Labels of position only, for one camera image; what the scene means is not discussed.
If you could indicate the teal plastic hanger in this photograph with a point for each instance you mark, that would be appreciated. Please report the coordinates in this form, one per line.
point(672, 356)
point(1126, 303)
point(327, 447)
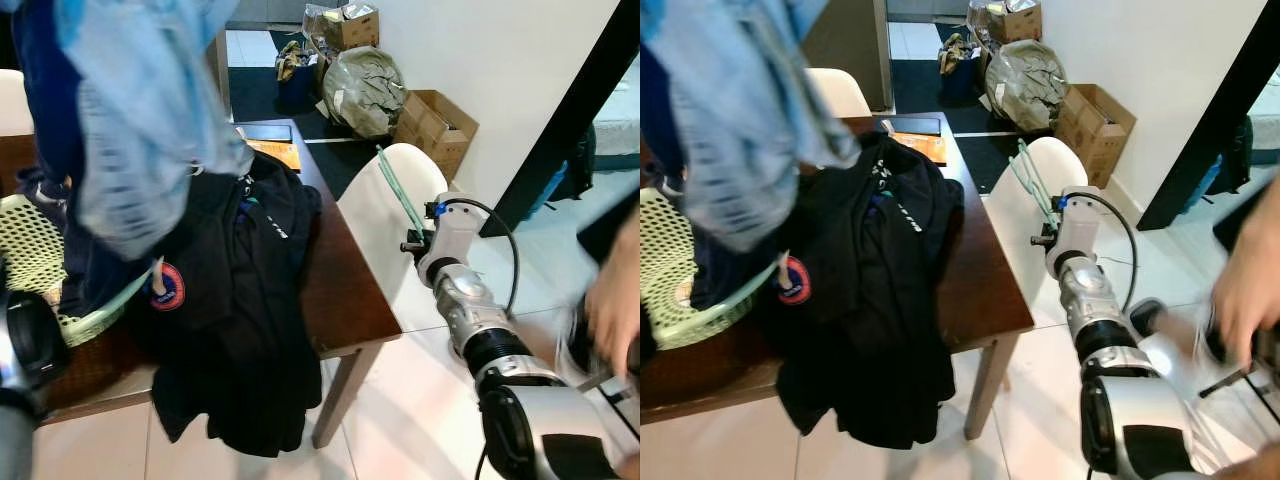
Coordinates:
point(401, 190)
point(1036, 178)

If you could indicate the black printed t-shirt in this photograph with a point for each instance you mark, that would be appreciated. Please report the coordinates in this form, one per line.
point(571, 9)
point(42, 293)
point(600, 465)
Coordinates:
point(880, 320)
point(230, 330)

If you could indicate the light blue jeans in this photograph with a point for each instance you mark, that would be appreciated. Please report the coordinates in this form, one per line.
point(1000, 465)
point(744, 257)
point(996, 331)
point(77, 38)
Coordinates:
point(150, 130)
point(740, 120)

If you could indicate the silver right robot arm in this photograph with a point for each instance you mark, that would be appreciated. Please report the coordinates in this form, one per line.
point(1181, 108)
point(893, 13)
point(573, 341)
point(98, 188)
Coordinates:
point(1095, 310)
point(480, 315)

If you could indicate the person's hand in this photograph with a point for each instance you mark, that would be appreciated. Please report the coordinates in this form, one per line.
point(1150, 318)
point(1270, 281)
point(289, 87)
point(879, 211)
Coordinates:
point(618, 300)
point(1250, 290)

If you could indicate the white chair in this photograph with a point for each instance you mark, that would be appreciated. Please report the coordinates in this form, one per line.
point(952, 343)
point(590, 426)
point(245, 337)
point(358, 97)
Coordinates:
point(1015, 230)
point(840, 95)
point(375, 230)
point(15, 105)

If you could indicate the brown wooden table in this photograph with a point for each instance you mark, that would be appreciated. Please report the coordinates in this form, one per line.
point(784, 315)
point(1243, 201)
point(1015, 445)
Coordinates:
point(985, 290)
point(340, 290)

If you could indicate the open brown cardboard box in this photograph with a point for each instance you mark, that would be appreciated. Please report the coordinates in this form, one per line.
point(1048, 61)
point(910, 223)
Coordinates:
point(1085, 125)
point(425, 130)

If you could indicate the grey green sack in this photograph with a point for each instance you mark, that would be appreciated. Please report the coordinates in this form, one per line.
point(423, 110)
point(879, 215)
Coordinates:
point(365, 95)
point(1025, 88)

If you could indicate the orange black book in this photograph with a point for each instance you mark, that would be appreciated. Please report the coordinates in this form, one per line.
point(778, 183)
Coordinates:
point(275, 155)
point(925, 148)

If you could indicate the black blue bag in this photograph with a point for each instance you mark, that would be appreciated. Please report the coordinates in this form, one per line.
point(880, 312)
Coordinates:
point(572, 165)
point(1228, 160)

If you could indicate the dark blue bin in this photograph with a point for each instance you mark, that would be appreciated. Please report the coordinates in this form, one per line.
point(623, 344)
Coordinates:
point(960, 78)
point(298, 85)

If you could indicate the cardboard box with foil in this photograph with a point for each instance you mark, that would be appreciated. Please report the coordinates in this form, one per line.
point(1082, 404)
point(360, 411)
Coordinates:
point(355, 30)
point(1015, 22)

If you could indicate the green mesh laundry basket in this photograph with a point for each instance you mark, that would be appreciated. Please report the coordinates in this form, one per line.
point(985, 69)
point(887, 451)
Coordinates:
point(665, 270)
point(30, 250)

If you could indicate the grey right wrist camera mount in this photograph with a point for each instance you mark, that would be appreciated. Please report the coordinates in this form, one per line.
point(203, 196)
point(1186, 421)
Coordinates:
point(1075, 225)
point(455, 235)

